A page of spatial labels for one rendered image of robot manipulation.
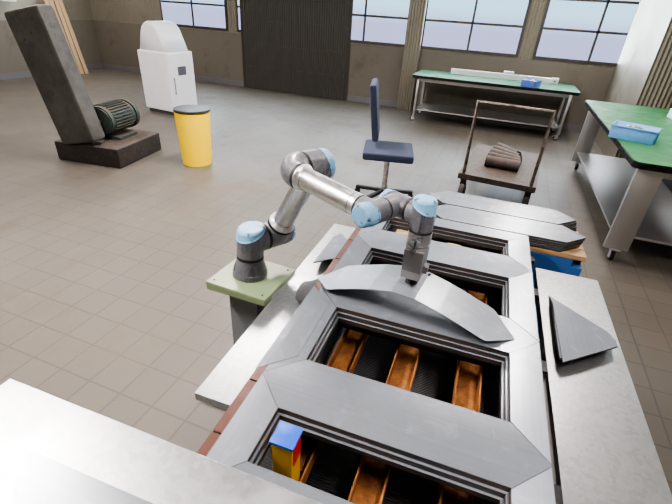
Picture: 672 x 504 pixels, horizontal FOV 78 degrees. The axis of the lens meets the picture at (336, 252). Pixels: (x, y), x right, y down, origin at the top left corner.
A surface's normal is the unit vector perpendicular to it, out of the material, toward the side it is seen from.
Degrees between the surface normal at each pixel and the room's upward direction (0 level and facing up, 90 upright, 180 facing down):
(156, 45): 90
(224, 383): 0
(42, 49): 90
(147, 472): 0
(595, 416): 0
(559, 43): 90
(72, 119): 90
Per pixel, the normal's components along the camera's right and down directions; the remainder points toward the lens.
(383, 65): -0.36, 0.46
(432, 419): 0.06, -0.86
